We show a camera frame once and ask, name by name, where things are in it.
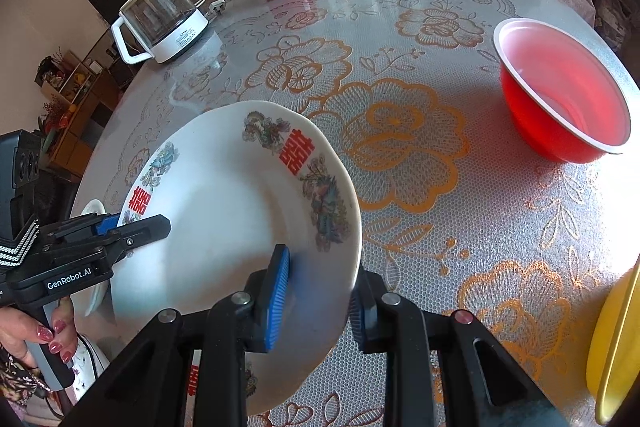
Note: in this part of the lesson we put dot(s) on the lace pattern table cover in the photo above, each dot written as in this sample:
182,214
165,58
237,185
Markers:
457,211

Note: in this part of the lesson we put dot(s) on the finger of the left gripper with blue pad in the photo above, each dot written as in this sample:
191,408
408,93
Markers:
108,222

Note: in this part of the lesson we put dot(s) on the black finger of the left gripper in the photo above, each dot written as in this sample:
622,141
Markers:
125,238

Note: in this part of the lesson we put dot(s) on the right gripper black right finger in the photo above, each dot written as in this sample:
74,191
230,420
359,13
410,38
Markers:
365,313

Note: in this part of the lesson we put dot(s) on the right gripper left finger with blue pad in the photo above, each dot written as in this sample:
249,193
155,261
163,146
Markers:
268,288

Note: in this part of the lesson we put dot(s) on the red plastic bowl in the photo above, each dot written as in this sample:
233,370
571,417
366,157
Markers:
562,100

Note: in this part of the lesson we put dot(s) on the left hand red nails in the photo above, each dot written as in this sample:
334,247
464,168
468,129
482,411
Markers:
18,327

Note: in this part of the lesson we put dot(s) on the white glass electric kettle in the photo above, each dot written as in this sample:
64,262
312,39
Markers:
164,28

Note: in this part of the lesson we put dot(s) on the large white plate red characters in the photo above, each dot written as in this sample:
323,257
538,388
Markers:
233,183

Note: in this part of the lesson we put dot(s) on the wooden cabinet with clutter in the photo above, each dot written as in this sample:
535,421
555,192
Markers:
81,98

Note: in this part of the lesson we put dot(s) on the yellow plastic bowl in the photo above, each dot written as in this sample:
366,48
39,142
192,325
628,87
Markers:
613,358

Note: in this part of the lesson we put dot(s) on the small white floral plate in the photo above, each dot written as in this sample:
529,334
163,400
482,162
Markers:
89,361

